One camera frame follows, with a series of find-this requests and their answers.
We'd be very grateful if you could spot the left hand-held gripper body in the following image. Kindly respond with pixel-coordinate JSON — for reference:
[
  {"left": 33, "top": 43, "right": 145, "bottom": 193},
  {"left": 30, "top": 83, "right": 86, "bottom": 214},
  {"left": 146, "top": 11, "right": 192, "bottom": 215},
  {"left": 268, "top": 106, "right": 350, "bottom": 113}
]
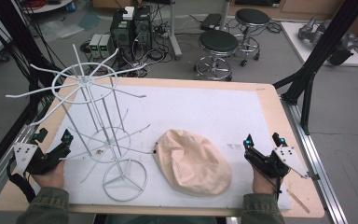
[{"left": 13, "top": 141, "right": 73, "bottom": 175}]

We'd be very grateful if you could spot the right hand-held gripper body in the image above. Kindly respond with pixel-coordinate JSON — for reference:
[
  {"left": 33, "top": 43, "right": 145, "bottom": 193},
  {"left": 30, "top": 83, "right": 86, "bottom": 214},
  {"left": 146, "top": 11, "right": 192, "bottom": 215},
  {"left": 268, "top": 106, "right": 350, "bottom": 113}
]
[{"left": 243, "top": 145, "right": 310, "bottom": 180}]

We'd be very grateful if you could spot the white wire rack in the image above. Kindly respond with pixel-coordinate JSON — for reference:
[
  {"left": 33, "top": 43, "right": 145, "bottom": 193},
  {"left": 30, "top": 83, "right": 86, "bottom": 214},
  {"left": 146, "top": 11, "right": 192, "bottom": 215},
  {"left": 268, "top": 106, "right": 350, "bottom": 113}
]
[{"left": 5, "top": 43, "right": 152, "bottom": 203}]

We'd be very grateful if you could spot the beige cloth cap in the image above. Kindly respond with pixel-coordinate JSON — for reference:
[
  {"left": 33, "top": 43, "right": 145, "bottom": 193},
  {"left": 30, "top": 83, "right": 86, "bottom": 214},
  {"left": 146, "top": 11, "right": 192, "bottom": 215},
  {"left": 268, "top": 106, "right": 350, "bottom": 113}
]
[{"left": 151, "top": 129, "right": 233, "bottom": 198}]

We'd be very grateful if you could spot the person's left hand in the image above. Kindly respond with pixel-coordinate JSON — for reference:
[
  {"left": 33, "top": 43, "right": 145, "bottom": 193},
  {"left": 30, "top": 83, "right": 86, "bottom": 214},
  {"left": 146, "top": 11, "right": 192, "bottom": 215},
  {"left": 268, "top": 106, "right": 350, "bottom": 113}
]
[{"left": 32, "top": 161, "right": 66, "bottom": 189}]

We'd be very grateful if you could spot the person's right hand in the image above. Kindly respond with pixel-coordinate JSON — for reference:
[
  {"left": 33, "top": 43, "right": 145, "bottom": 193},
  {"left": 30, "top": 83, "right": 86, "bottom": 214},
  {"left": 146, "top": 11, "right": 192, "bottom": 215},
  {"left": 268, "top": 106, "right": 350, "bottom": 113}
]
[{"left": 252, "top": 165, "right": 282, "bottom": 196}]

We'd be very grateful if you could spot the thin wooden stick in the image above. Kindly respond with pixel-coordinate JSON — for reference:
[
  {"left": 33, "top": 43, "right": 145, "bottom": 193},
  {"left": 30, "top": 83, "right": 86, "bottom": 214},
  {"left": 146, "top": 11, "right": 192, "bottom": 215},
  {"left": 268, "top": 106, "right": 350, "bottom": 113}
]
[{"left": 286, "top": 188, "right": 311, "bottom": 215}]

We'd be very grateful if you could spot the white table mat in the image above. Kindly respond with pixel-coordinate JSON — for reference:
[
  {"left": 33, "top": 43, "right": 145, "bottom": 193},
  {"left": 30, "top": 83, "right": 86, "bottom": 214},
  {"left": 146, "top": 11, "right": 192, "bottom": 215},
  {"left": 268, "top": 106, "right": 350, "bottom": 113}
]
[{"left": 34, "top": 83, "right": 293, "bottom": 211}]

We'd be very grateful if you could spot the grey power supply unit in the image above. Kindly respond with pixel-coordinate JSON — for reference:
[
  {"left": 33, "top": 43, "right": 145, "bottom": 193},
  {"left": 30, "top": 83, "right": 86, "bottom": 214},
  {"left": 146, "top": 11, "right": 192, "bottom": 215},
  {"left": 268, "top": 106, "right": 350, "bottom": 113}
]
[
  {"left": 99, "top": 34, "right": 115, "bottom": 59},
  {"left": 89, "top": 34, "right": 103, "bottom": 59}
]

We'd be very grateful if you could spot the white platform board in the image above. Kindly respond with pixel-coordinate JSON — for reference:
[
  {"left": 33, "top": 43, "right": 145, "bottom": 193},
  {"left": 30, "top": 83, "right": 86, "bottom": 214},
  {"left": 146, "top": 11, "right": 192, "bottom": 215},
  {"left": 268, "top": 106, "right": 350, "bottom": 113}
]
[{"left": 280, "top": 21, "right": 358, "bottom": 68}]

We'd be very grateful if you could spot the black round stool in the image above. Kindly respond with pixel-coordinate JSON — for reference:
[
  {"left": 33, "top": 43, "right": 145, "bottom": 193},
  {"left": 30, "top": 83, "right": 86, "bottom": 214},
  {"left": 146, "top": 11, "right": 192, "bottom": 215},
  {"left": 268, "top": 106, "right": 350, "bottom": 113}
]
[
  {"left": 233, "top": 7, "right": 271, "bottom": 68},
  {"left": 194, "top": 29, "right": 240, "bottom": 82}
]

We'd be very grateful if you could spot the clear plastic sheet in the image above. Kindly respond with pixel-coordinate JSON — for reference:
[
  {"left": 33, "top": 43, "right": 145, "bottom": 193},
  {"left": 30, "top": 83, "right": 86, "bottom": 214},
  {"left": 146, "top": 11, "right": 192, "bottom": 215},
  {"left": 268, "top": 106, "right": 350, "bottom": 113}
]
[{"left": 38, "top": 19, "right": 86, "bottom": 41}]

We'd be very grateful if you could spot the black computer tower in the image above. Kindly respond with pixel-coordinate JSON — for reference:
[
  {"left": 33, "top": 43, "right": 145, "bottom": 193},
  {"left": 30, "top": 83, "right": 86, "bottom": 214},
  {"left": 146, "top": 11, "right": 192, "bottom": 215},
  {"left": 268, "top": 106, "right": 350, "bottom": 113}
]
[
  {"left": 132, "top": 5, "right": 154, "bottom": 51},
  {"left": 109, "top": 9, "right": 136, "bottom": 62}
]

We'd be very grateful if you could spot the flat black device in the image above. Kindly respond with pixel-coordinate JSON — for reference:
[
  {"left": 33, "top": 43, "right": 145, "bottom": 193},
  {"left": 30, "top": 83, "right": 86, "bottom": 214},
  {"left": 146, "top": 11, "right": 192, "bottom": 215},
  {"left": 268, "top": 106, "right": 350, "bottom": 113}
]
[{"left": 200, "top": 13, "right": 224, "bottom": 32}]

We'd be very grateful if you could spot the round white table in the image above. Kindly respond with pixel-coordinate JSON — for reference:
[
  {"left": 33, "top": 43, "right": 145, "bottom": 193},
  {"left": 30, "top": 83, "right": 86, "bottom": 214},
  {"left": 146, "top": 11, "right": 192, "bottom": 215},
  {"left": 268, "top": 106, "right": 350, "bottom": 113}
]
[{"left": 21, "top": 0, "right": 76, "bottom": 15}]

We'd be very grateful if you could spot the white box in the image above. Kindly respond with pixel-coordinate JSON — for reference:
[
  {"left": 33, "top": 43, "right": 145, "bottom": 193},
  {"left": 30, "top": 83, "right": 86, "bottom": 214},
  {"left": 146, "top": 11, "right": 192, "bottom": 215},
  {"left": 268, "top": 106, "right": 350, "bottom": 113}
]
[{"left": 122, "top": 6, "right": 136, "bottom": 21}]

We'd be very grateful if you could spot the black gripper strap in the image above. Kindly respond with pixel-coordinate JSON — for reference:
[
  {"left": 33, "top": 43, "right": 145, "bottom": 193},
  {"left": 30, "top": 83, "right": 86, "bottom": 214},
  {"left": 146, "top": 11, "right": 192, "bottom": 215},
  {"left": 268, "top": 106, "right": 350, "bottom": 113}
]
[{"left": 6, "top": 156, "right": 37, "bottom": 203}]

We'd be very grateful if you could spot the aluminium rail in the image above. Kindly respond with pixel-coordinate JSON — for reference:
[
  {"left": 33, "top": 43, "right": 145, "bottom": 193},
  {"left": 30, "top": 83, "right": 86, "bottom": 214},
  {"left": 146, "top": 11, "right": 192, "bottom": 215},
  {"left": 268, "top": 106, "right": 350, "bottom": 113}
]
[
  {"left": 0, "top": 123, "right": 42, "bottom": 210},
  {"left": 280, "top": 98, "right": 350, "bottom": 224}
]

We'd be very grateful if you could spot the black metal frame strut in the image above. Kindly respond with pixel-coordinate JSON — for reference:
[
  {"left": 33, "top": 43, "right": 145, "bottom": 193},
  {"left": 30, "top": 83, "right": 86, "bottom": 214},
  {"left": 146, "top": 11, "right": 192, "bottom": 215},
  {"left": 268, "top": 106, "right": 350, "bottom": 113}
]
[
  {"left": 0, "top": 0, "right": 63, "bottom": 185},
  {"left": 272, "top": 0, "right": 358, "bottom": 136}
]

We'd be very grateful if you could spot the tangle of black cables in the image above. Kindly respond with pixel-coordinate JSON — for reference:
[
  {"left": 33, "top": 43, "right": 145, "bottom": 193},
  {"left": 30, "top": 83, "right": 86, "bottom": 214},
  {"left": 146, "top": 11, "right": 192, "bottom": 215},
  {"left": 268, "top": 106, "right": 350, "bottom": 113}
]
[{"left": 79, "top": 6, "right": 181, "bottom": 78}]

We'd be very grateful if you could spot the grey metal post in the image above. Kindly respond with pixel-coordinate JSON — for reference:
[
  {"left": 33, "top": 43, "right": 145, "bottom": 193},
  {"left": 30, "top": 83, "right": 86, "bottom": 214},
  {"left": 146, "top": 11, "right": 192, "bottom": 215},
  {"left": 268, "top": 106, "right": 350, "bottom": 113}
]
[{"left": 167, "top": 0, "right": 184, "bottom": 61}]

